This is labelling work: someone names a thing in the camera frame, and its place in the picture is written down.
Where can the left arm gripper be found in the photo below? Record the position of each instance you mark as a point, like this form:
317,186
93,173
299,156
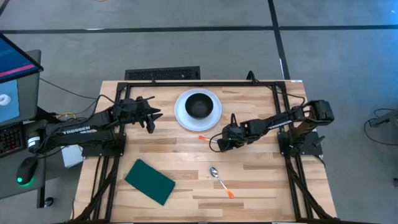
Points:
132,110

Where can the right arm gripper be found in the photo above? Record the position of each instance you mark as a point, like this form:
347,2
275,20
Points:
237,133

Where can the dark round bowl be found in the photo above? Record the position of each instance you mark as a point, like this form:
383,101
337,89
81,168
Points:
199,105

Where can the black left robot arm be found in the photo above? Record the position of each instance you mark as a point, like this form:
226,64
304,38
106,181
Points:
74,130

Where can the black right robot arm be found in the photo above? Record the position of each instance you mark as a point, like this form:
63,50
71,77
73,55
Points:
280,119

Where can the white round plate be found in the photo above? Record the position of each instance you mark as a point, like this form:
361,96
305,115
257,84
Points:
186,123

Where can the black floor vent grille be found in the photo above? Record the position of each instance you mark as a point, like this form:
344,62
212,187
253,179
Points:
161,74

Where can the dark green folded napkin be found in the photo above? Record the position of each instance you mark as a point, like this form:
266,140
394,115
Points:
149,182

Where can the small white box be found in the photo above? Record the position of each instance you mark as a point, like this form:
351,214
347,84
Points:
71,157

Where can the grey framed monitor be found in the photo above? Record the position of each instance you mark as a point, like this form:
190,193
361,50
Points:
28,93

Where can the black caster wheel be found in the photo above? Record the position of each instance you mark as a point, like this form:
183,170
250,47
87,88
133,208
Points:
48,202

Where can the black computer mouse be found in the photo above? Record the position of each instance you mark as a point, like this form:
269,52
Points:
26,169

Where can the black backlit keyboard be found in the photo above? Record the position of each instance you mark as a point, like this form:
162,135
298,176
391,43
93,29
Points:
11,140

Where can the tilted blue screen monitor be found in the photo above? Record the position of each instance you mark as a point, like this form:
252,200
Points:
12,62

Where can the grey computer desk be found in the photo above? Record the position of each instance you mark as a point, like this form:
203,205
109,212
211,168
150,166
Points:
7,186

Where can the grey stand foot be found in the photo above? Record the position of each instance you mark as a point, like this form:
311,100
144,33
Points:
387,119

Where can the black metal table frame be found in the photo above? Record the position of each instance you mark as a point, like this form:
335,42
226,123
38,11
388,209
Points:
217,84

